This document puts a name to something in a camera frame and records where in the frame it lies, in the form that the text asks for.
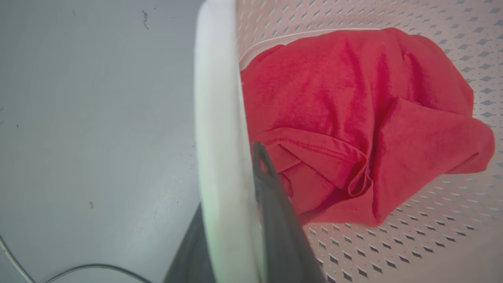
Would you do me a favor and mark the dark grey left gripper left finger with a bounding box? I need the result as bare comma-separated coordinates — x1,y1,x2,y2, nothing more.
163,202,216,283

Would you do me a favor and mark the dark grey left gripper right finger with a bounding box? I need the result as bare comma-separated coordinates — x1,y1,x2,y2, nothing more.
252,141,327,283

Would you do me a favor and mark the thin grey floor cable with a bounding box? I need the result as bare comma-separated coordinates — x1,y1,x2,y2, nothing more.
0,235,152,283

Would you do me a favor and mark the white perforated laundry basket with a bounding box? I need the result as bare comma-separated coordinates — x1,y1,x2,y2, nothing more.
193,0,503,283

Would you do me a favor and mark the red cloth garment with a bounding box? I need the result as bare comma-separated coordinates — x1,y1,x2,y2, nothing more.
240,28,495,227

